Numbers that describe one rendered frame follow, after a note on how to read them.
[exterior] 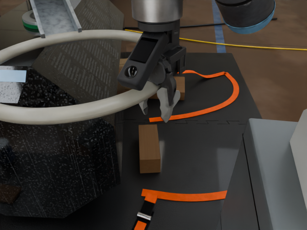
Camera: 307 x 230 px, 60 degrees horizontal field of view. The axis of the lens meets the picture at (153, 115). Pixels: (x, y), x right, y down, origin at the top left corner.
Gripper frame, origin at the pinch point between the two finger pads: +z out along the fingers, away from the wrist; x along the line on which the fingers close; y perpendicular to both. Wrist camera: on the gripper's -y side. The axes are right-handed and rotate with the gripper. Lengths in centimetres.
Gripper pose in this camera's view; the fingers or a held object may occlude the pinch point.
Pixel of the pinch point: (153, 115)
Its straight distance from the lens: 58.3
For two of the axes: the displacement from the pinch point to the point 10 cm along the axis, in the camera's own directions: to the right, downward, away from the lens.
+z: 0.3, 8.2, 5.7
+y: 5.8, -4.8, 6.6
